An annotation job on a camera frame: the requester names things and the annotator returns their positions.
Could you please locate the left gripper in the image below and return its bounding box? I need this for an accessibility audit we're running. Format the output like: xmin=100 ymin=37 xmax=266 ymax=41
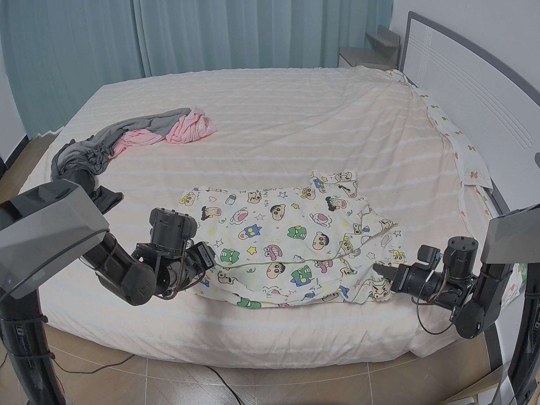
xmin=166 ymin=242 xmax=221 ymax=293

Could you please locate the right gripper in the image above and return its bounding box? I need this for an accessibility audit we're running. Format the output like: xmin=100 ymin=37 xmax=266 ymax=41
xmin=372 ymin=263 xmax=449 ymax=299

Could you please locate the white printed pyjama top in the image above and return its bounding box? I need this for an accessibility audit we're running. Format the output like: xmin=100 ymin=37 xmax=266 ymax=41
xmin=181 ymin=169 xmax=405 ymax=310

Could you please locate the dark grey garment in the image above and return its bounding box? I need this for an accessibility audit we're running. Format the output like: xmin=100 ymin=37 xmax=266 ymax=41
xmin=63 ymin=171 xmax=124 ymax=216

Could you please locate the pink garment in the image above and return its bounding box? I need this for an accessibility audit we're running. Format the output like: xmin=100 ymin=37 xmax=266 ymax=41
xmin=107 ymin=108 xmax=219 ymax=159

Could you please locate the white printed pillow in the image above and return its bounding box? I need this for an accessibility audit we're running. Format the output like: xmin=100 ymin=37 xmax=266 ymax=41
xmin=386 ymin=69 xmax=495 ymax=194

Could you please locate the bed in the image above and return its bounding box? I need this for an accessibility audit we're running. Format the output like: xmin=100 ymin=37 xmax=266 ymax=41
xmin=10 ymin=11 xmax=540 ymax=370

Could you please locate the grey bedside table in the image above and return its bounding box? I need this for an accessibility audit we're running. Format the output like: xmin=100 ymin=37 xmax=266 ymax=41
xmin=339 ymin=25 xmax=401 ymax=68

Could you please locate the blue-green curtain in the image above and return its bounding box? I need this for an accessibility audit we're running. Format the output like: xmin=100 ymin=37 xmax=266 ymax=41
xmin=0 ymin=0 xmax=142 ymax=140
xmin=132 ymin=0 xmax=396 ymax=79

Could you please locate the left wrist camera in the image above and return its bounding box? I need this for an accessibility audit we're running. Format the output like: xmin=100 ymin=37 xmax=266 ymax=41
xmin=181 ymin=215 xmax=199 ymax=250

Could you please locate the black cable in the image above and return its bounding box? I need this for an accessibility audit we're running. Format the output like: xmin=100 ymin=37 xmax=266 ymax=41
xmin=53 ymin=353 xmax=256 ymax=405
xmin=415 ymin=298 xmax=461 ymax=336

